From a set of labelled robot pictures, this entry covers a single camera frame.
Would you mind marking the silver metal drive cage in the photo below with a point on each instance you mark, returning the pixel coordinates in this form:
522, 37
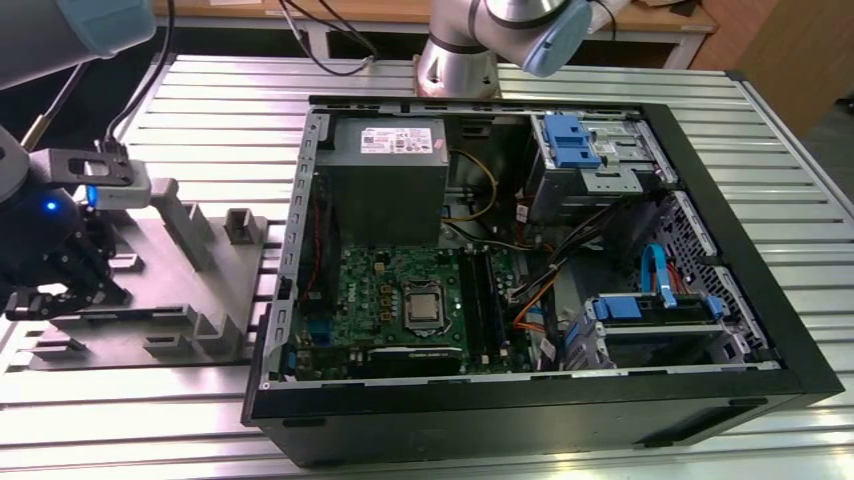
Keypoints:
601, 185

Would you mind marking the black PC case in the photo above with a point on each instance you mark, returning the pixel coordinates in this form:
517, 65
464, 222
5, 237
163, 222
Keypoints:
468, 425

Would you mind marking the grey parts rack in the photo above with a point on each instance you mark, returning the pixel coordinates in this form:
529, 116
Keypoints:
167, 280

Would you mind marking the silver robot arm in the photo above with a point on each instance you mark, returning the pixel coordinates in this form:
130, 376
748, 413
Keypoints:
461, 55

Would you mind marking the grey power supply unit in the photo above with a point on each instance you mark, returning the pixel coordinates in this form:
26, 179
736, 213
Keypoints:
381, 200

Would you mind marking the blue plastic drive bracket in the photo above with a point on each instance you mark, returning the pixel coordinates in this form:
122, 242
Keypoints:
570, 145

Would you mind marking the wooden desk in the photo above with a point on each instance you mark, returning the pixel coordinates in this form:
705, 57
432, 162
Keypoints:
668, 22

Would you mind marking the blue disk carrier with disk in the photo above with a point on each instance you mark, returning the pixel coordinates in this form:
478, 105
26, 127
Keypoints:
617, 307

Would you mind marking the silver CPU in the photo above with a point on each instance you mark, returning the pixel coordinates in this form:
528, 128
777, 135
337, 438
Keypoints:
426, 306

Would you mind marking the black graphics card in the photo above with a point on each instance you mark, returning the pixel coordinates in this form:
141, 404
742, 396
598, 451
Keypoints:
414, 362

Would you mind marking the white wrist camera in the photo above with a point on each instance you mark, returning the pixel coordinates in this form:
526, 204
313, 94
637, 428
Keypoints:
123, 195

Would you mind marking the green motherboard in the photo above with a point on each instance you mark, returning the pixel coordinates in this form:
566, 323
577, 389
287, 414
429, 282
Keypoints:
363, 300

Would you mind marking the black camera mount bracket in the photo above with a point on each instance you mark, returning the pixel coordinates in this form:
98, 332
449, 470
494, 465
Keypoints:
61, 162

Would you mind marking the black case fan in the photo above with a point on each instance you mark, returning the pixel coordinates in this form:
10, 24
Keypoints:
322, 200

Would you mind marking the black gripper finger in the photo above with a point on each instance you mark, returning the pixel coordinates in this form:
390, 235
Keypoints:
41, 304
103, 290

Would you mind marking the wooden cabinet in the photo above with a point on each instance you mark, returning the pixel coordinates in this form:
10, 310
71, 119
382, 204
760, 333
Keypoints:
788, 50

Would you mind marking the CPU socket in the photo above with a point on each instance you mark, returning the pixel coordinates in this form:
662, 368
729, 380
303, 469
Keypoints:
428, 286

